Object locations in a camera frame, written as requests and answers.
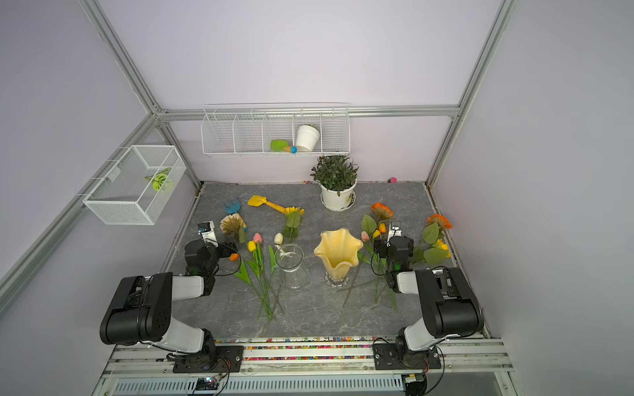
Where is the orange gerbera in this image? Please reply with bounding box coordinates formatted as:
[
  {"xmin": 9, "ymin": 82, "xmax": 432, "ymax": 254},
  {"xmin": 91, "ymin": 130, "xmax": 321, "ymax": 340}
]
[
  {"xmin": 342, "ymin": 201, "xmax": 396, "ymax": 308},
  {"xmin": 410, "ymin": 214, "xmax": 452, "ymax": 267}
]

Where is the cream gerbera flower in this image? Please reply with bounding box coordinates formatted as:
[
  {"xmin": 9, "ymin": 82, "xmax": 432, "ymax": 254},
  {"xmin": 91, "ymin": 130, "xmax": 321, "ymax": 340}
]
[{"xmin": 221, "ymin": 213, "xmax": 248, "ymax": 244}]

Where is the yellow fluted vase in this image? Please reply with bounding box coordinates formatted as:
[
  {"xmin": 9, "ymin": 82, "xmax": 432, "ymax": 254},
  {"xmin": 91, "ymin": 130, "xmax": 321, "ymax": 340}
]
[{"xmin": 314, "ymin": 228, "xmax": 363, "ymax": 289}]

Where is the clear glass vase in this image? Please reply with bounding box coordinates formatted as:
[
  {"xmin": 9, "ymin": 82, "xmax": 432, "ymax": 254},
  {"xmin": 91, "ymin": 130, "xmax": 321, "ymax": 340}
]
[{"xmin": 275, "ymin": 244, "xmax": 308, "ymax": 290}]

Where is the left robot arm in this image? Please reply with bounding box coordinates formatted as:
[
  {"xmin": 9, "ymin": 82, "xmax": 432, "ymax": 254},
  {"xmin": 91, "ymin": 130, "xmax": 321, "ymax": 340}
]
[{"xmin": 99, "ymin": 239, "xmax": 244, "ymax": 376}]

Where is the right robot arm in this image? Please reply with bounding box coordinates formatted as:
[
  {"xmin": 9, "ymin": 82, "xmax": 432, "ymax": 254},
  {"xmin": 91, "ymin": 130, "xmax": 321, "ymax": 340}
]
[{"xmin": 371, "ymin": 236, "xmax": 484, "ymax": 370}]

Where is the yellow gerbera right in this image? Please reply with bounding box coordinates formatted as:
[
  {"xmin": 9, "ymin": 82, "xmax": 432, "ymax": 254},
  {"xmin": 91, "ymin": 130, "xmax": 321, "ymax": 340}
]
[{"xmin": 424, "ymin": 239, "xmax": 451, "ymax": 267}]

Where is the blue toy rake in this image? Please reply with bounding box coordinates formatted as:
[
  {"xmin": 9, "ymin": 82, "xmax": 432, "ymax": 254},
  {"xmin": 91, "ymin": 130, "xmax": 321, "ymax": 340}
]
[{"xmin": 222, "ymin": 198, "xmax": 241, "ymax": 215}]

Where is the pink tulip left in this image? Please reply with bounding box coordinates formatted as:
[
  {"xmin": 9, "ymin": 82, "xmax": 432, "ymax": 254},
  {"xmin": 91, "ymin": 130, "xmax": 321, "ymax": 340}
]
[{"xmin": 253, "ymin": 233, "xmax": 275, "ymax": 321}]

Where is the yellow toy shovel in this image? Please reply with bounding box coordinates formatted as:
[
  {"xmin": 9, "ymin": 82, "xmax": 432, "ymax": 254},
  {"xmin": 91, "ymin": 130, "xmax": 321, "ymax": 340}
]
[{"xmin": 248, "ymin": 196, "xmax": 287, "ymax": 215}]

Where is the white tulip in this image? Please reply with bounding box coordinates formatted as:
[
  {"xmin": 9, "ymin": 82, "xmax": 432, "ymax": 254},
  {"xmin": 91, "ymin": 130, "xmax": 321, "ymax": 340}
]
[{"xmin": 264, "ymin": 233, "xmax": 284, "ymax": 313}]

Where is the potted green plant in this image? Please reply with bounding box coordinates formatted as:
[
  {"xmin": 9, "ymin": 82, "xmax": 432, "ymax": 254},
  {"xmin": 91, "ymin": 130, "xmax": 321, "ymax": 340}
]
[{"xmin": 310, "ymin": 155, "xmax": 358, "ymax": 211}]

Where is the yellow sunflower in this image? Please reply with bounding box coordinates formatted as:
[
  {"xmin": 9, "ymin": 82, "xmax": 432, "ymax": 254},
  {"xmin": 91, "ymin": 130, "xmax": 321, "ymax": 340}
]
[{"xmin": 282, "ymin": 207, "xmax": 304, "ymax": 243}]

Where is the green toy shovel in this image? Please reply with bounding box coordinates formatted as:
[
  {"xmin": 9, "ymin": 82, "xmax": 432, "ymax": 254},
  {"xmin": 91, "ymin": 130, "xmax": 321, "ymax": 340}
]
[{"xmin": 270, "ymin": 140, "xmax": 297, "ymax": 153}]

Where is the white empty pot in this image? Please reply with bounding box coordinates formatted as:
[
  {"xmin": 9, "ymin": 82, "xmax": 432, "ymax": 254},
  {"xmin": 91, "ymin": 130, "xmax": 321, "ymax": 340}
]
[{"xmin": 295, "ymin": 125, "xmax": 320, "ymax": 153}]

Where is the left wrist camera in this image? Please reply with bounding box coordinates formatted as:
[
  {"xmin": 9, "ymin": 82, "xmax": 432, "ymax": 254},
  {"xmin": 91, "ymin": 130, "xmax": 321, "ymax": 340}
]
[{"xmin": 197, "ymin": 221, "xmax": 219, "ymax": 248}]

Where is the small white wire basket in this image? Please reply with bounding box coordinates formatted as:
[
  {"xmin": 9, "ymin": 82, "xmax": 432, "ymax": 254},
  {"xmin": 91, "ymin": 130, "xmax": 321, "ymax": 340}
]
[{"xmin": 83, "ymin": 145, "xmax": 187, "ymax": 226}]

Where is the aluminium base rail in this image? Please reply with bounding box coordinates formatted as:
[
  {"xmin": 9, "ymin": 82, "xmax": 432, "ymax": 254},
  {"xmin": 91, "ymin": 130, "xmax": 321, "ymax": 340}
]
[{"xmin": 93, "ymin": 336, "xmax": 523, "ymax": 395}]

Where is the aluminium frame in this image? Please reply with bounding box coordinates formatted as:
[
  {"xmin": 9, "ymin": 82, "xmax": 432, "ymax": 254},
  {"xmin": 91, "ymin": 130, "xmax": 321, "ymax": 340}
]
[{"xmin": 0, "ymin": 0, "xmax": 518, "ymax": 318}]

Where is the long white wire basket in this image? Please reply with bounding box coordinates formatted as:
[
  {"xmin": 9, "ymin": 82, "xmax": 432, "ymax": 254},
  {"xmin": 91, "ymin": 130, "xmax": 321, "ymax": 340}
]
[{"xmin": 201, "ymin": 102, "xmax": 351, "ymax": 157}]

